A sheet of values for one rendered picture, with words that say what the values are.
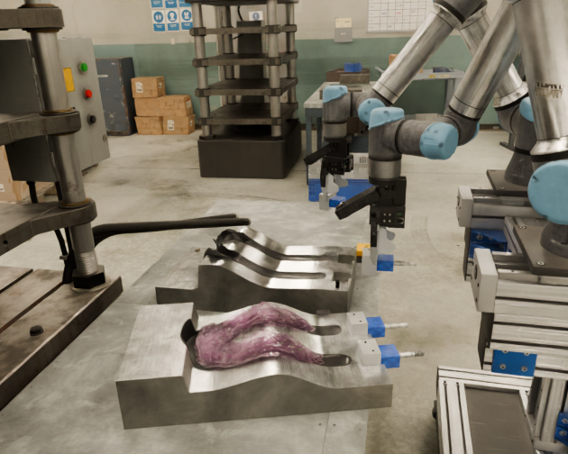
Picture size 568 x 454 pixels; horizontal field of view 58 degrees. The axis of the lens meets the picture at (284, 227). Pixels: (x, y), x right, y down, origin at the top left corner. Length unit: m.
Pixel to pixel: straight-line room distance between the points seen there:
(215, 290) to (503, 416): 1.15
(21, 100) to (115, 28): 7.01
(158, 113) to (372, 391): 7.27
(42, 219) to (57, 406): 0.53
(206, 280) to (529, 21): 0.88
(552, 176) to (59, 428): 0.98
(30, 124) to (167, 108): 6.62
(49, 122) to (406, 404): 1.71
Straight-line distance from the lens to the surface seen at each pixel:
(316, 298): 1.25
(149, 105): 8.09
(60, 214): 1.48
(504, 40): 1.15
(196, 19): 5.37
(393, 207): 1.19
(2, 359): 1.38
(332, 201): 1.69
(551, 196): 0.98
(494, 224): 1.63
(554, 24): 0.98
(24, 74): 1.63
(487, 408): 2.03
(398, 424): 2.21
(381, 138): 1.15
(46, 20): 1.43
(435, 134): 1.09
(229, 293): 1.31
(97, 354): 1.27
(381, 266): 1.26
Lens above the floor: 1.48
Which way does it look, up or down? 21 degrees down
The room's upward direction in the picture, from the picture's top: 2 degrees counter-clockwise
